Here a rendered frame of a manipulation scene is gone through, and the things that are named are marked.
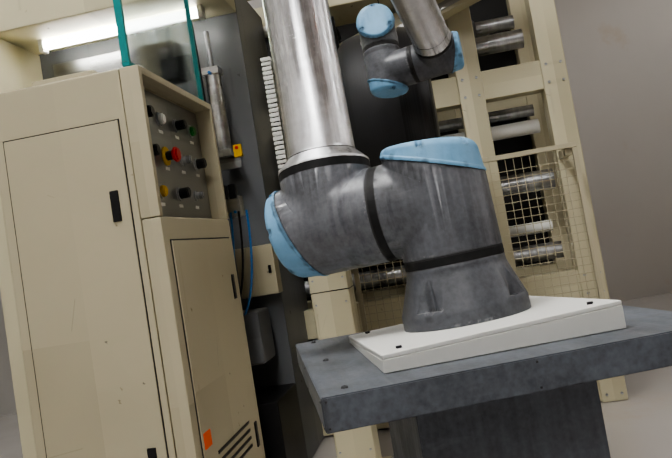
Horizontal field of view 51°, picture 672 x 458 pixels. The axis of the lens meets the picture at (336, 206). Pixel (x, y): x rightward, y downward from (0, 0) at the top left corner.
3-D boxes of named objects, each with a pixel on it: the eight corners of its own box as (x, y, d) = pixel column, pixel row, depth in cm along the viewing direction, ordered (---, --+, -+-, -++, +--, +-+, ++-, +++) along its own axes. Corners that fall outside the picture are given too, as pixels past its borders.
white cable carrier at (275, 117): (282, 197, 234) (259, 58, 236) (285, 197, 239) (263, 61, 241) (295, 194, 233) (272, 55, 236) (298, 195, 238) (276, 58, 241)
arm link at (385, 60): (411, 81, 162) (401, 32, 164) (365, 95, 166) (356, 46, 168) (421, 92, 171) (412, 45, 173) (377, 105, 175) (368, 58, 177)
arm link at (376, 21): (358, 42, 166) (351, 4, 168) (365, 61, 178) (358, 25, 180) (397, 33, 165) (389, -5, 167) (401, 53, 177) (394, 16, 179)
